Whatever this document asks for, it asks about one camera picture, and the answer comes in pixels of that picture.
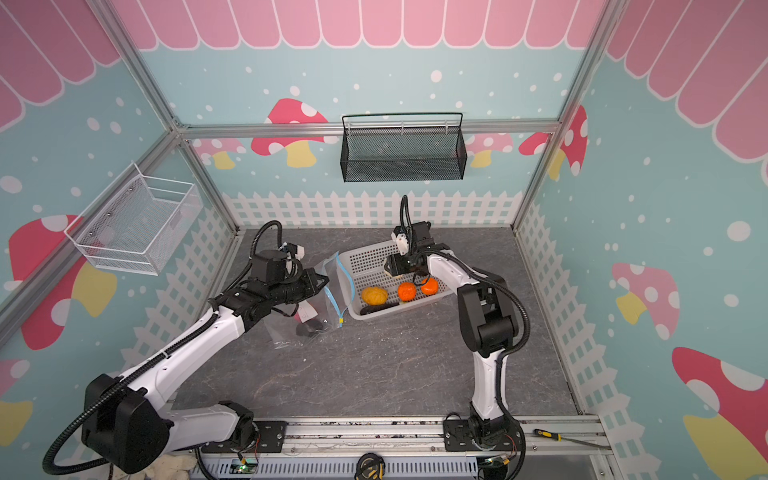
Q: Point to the white wire wall basket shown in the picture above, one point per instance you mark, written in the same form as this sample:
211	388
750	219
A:
136	224

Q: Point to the orange tangerine left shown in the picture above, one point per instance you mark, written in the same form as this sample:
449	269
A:
407	292

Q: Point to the clear zip top bag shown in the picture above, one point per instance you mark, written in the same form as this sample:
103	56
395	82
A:
322	314

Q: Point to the black square pad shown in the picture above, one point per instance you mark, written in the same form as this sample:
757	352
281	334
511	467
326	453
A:
490	278

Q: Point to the orange tangerine right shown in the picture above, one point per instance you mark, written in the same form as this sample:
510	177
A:
430	287

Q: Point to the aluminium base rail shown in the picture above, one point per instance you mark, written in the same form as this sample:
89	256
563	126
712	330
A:
412	436

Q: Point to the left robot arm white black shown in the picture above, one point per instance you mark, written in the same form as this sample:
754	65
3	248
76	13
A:
121	423

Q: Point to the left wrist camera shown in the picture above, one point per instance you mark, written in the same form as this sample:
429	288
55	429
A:
293	251

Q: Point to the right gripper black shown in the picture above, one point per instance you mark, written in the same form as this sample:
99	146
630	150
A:
398	264

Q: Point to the beige cloth rag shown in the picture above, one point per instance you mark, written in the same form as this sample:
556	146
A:
166	467

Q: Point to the yellow food piece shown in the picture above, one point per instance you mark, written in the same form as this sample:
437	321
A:
374	296

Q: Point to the pink food ball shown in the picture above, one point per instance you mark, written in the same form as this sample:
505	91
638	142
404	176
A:
306	312

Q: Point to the orange tangerine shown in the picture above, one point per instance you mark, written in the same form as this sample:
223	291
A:
430	287
407	292

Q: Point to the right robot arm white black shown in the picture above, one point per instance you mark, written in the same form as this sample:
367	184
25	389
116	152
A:
493	324

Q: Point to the white plastic basket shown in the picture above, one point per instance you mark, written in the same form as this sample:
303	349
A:
363	267

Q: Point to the black wire wall basket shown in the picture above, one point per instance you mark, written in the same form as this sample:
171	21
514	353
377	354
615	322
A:
403	147

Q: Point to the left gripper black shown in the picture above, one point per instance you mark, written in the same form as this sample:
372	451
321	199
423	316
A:
306	283

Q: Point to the yellow handled screwdriver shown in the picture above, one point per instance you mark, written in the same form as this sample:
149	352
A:
559	438

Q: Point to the black long food stick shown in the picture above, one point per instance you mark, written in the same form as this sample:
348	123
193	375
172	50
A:
371	309

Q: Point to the dark food piece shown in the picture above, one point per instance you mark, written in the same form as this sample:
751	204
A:
310	329

